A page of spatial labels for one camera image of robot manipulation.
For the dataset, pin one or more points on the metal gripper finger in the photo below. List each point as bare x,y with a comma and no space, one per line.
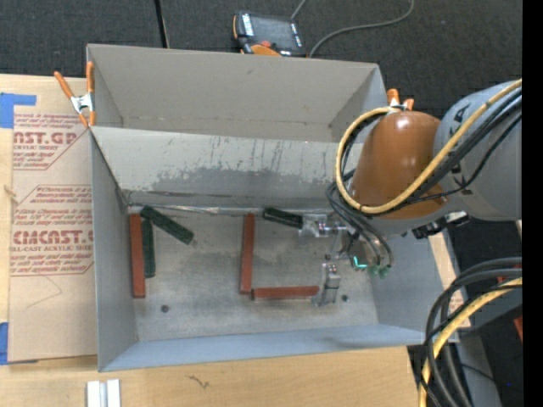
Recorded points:
330,284
316,227

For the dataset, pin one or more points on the dark green flat block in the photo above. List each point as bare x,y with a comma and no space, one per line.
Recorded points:
167,226
282,218
148,252

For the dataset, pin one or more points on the red-brown flat block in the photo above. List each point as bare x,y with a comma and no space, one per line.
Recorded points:
137,257
284,292
247,252

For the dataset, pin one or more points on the grey metal bin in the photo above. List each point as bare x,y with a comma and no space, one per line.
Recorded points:
220,261

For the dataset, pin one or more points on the brown cardboard board red print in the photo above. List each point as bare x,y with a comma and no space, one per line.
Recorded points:
51,210

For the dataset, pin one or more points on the black cylinder on white bracket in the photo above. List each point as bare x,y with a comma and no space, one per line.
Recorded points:
428,228

